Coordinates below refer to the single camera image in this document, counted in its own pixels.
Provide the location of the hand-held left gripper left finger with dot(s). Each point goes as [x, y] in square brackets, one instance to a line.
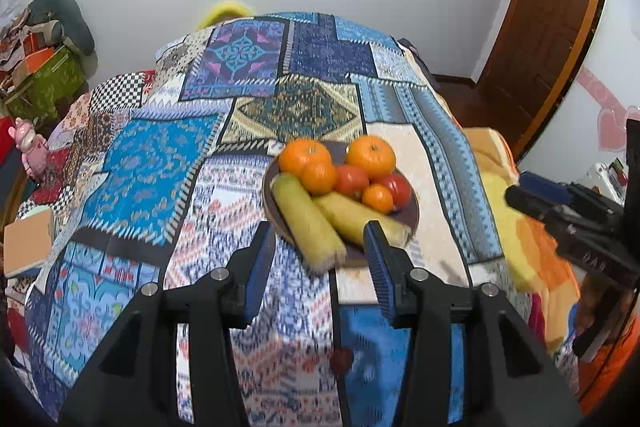
[257, 272]

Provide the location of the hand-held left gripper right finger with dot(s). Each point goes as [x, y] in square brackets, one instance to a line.
[377, 272]

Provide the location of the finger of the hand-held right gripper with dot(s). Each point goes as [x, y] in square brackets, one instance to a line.
[530, 202]
[540, 182]

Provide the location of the dark purple plate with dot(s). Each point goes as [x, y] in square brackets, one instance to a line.
[407, 217]

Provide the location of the yellow corn cob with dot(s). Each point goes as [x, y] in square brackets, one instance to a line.
[350, 214]
[305, 222]

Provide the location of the small tangerine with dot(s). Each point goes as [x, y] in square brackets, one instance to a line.
[319, 178]
[377, 198]

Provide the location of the red tomato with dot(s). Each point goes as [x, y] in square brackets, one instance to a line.
[351, 182]
[397, 189]

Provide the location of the large orange with sticker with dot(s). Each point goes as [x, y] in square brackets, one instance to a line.
[300, 154]

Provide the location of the small jars on dresser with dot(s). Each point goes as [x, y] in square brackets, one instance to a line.
[610, 174]

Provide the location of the pink heart stickers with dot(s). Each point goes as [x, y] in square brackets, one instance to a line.
[612, 122]

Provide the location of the small dark red jujube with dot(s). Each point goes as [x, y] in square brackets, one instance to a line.
[342, 360]

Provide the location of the white sliding wardrobe door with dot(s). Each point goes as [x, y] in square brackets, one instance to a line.
[615, 57]

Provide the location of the brown wooden door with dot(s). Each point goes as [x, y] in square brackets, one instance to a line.
[545, 32]

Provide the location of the patchwork printed blanket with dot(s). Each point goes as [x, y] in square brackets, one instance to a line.
[150, 167]

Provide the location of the tan cardboard box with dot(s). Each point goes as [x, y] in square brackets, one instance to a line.
[27, 242]

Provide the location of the pink rabbit toy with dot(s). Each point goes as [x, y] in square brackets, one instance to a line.
[31, 149]

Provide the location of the yellow fuzzy object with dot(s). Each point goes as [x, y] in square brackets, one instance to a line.
[225, 11]

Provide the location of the green patterned bag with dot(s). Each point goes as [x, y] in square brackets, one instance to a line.
[47, 87]

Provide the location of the grey pillow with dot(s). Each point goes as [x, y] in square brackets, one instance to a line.
[70, 19]

